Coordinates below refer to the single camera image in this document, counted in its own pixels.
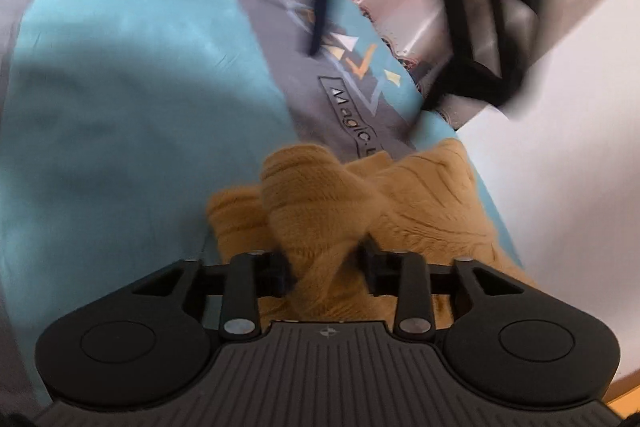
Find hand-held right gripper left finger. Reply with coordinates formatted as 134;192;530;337
132;252;292;339

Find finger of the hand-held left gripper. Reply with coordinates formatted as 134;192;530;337
305;0;333;56
424;0;527;114

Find tan cable-knit cardigan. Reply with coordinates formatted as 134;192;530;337
205;139;540;324

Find blue printed bed sheet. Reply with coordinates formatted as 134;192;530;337
0;0;523;408

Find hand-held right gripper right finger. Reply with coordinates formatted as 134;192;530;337
357;239;526;338

